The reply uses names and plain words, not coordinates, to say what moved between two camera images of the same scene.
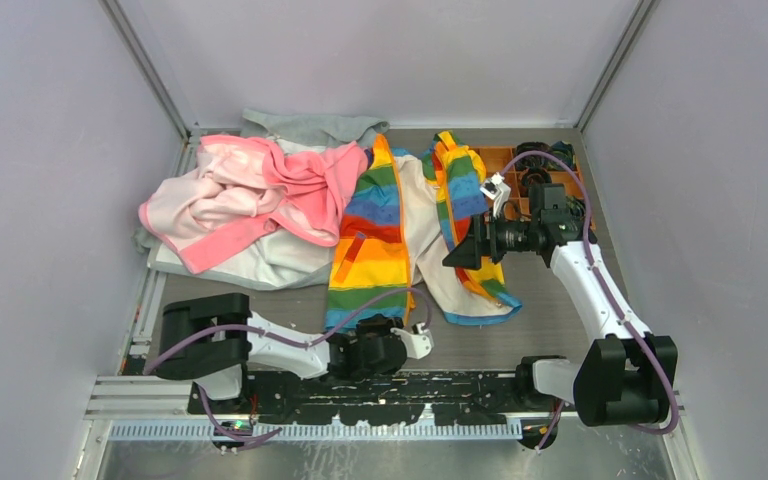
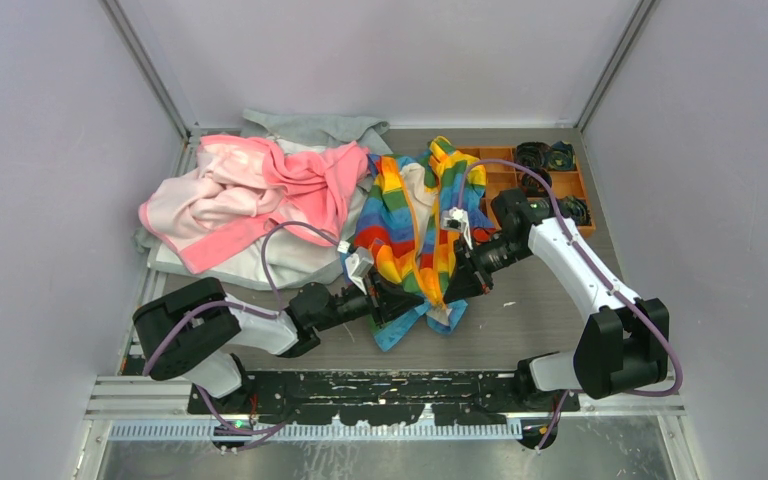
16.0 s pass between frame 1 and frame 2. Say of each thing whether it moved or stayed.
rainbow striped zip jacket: moved
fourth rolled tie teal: stayed
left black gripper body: moved
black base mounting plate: stayed
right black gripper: moved
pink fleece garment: stayed
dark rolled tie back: stayed
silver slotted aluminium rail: stayed
